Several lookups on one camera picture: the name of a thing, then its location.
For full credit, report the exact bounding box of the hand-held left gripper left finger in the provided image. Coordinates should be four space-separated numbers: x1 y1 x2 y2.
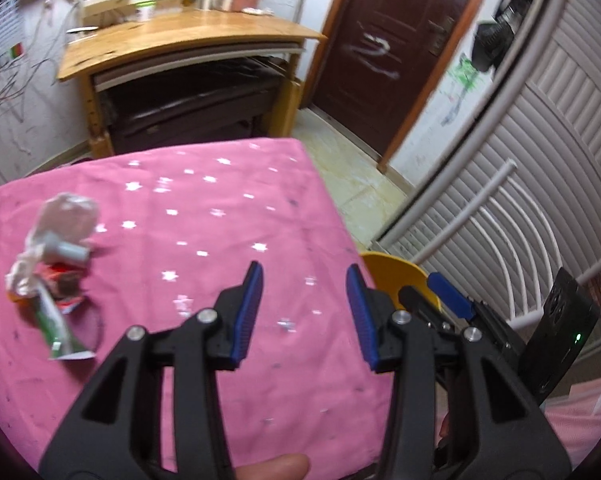
38 261 265 480

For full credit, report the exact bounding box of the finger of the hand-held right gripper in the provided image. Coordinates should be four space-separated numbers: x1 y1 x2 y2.
398 285 469 335
427 272 477 321

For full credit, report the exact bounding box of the wooden desk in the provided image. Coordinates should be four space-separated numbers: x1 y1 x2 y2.
55 7 328 158

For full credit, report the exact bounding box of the pink star tablecloth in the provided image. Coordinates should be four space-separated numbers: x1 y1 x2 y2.
0 137 396 480

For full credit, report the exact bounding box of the white louvered door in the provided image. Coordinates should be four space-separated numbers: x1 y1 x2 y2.
370 0 601 361

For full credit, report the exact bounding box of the eye chart poster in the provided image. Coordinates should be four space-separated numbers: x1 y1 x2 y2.
0 0 28 66

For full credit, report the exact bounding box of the grey tube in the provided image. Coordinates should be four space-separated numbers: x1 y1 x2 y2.
48 240 88 263

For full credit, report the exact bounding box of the black hanging bag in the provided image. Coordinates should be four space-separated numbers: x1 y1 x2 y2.
470 0 526 73

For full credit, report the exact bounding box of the green toothpaste tube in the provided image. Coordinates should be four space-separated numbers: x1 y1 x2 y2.
33 280 96 362

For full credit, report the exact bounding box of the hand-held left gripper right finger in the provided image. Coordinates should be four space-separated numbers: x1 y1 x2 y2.
345 263 573 480

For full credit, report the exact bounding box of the white desk shelf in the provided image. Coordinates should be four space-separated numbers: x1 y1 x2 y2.
78 0 216 23

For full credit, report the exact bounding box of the metal door handle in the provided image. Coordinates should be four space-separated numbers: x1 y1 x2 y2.
427 15 453 56

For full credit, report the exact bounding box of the yellow chair white frame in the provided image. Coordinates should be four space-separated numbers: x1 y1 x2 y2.
360 159 601 333

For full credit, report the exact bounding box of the white tissue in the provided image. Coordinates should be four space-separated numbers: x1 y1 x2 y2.
5 247 48 301

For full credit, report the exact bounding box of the brown door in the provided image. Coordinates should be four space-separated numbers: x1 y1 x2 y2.
300 0 501 176

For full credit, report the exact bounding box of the person's left hand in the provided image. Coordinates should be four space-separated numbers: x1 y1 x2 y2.
234 452 312 480

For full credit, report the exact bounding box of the red wrapper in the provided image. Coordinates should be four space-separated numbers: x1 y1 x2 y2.
40 262 86 313

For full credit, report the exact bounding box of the clear plastic bag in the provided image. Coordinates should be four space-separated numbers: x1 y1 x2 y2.
30 192 101 256

